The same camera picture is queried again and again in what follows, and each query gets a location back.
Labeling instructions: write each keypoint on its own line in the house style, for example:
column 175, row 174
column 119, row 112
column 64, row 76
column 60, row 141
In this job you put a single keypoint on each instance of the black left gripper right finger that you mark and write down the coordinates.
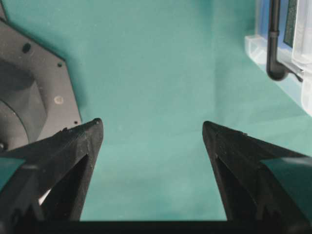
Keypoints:
column 258, row 180

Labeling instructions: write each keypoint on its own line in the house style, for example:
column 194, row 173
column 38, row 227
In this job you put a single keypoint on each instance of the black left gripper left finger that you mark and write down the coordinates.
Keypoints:
column 54, row 174

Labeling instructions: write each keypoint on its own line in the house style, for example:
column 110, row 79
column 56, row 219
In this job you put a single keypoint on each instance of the clear plastic storage case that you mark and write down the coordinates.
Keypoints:
column 299, row 60

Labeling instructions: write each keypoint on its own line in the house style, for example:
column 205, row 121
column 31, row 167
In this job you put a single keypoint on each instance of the green table cloth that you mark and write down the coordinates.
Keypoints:
column 154, row 71

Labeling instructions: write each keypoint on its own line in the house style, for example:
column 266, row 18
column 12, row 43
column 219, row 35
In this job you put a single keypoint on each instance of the blue cloth liner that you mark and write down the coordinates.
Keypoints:
column 286, row 22

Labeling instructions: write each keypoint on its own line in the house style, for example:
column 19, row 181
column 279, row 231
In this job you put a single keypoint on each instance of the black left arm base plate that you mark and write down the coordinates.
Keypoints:
column 36, row 94

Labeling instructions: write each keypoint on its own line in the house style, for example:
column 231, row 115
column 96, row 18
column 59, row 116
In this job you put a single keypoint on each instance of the black case handle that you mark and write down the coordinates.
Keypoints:
column 275, row 69

